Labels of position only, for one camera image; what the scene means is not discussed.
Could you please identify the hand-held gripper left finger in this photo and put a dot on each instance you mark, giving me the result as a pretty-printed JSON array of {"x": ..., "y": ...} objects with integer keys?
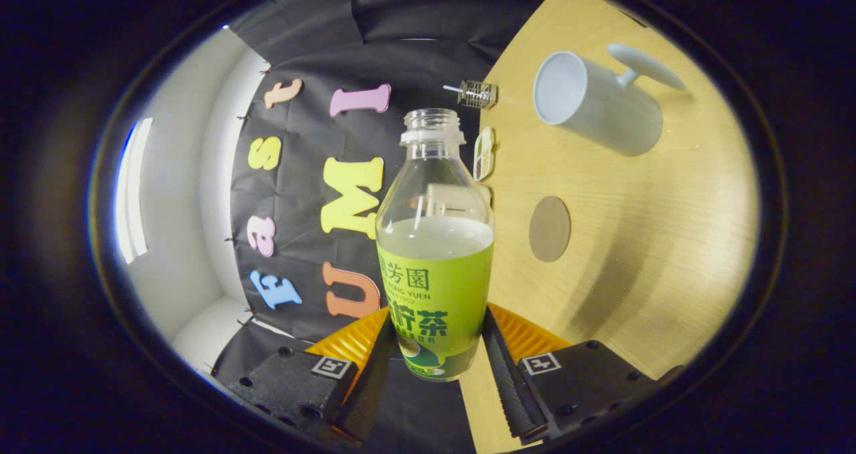
[{"x": 364, "y": 400}]

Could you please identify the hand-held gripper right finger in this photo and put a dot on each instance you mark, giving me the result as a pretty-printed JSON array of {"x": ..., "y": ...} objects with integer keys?
[{"x": 511, "y": 387}]

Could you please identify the green label juice bottle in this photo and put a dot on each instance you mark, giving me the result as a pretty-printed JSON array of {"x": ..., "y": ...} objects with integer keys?
[{"x": 435, "y": 287}]

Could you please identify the round brown coaster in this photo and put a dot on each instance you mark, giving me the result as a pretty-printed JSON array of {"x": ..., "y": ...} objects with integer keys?
[{"x": 550, "y": 229}]

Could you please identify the white cup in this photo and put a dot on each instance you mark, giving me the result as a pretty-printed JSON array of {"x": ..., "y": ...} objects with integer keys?
[{"x": 602, "y": 106}]

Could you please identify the wooden table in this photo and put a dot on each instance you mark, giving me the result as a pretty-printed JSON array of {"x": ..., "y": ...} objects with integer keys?
[{"x": 635, "y": 240}]

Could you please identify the white toaster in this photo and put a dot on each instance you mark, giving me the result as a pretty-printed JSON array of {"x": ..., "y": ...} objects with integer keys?
[{"x": 484, "y": 193}]

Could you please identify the black backdrop cloth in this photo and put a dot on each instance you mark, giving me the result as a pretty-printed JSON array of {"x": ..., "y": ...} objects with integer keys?
[{"x": 301, "y": 193}]

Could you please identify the white divided dish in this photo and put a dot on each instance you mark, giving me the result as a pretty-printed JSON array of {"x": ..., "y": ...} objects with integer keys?
[{"x": 483, "y": 154}]

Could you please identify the white straw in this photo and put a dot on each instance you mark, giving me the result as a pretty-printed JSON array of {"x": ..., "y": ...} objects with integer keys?
[{"x": 453, "y": 89}]

